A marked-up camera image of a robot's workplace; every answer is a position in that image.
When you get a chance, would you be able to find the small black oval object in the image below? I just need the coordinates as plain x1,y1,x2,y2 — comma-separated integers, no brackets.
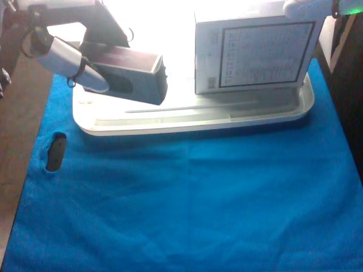
45,132,68,173

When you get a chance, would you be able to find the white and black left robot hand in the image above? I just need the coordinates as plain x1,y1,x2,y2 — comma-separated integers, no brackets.
16,0,134,94

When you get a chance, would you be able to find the large white printed box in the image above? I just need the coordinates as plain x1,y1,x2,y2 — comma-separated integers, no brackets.
194,10,324,96

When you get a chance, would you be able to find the light wooden bar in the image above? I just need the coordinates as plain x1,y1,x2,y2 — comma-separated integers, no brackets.
330,14,358,75

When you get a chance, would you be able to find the small purple grey box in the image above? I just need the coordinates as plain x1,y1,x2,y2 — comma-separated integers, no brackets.
83,45,168,107

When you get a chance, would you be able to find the blue table cloth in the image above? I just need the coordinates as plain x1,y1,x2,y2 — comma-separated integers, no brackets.
2,56,363,272

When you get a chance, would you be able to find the white plastic lid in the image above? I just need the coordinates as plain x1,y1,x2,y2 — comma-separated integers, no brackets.
71,72,316,137

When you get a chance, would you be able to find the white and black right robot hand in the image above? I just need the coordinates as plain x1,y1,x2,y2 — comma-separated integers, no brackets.
283,0,363,19

